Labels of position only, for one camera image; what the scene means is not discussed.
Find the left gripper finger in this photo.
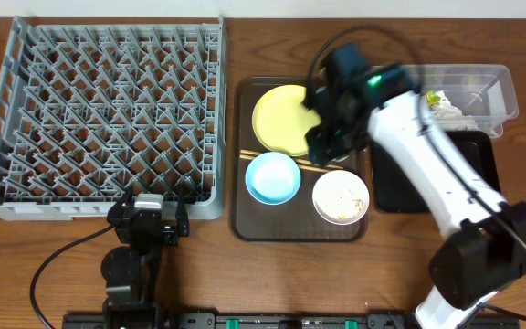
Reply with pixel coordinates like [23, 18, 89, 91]
[115, 186, 133, 215]
[175, 189, 190, 237]

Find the wooden chopstick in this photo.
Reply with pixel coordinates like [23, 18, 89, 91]
[239, 149, 345, 171]
[239, 154, 331, 173]

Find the green snack wrapper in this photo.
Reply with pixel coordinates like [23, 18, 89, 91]
[425, 90, 441, 107]

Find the light blue bowl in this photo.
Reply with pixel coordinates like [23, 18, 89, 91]
[245, 152, 301, 206]

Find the white bowl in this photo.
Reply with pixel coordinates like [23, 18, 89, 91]
[311, 170, 370, 226]

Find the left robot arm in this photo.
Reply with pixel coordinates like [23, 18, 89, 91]
[100, 187, 190, 329]

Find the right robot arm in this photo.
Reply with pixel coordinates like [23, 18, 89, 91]
[303, 44, 526, 328]

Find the black waste tray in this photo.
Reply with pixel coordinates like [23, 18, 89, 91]
[370, 131, 500, 213]

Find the clear plastic waste bin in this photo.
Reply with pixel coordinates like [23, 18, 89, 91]
[423, 64, 519, 139]

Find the yellow plate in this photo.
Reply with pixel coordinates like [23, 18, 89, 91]
[252, 85, 321, 156]

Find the brown serving tray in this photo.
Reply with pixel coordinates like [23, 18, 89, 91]
[229, 77, 368, 242]

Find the grey plastic dish rack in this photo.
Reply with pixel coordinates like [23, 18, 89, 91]
[0, 17, 228, 221]

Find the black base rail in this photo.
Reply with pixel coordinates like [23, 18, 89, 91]
[61, 311, 520, 329]

